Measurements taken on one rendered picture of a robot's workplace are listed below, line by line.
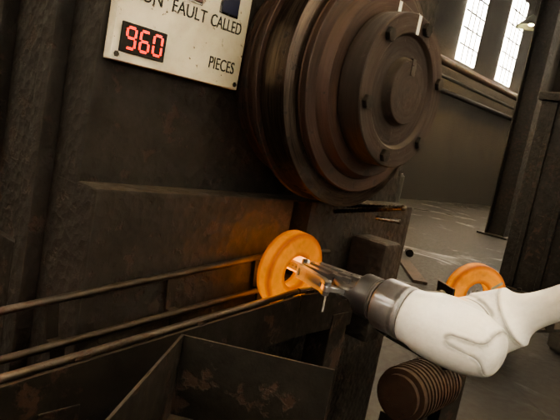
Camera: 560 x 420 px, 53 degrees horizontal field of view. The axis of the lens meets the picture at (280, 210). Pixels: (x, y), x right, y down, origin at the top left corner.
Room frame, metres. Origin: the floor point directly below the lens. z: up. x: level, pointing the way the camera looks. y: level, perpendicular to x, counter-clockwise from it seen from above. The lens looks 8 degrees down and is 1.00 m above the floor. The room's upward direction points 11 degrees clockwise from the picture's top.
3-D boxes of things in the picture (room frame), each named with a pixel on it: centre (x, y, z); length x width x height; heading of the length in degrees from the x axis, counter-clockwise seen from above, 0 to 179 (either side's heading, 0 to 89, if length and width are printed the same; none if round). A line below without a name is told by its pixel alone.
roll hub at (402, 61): (1.07, -0.17, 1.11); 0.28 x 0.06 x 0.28; 139
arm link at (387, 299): (0.92, -0.22, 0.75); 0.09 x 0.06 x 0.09; 139
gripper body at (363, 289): (0.97, -0.16, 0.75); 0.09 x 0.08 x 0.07; 49
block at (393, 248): (1.32, -0.24, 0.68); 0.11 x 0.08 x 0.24; 49
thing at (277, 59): (1.13, -0.09, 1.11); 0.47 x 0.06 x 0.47; 139
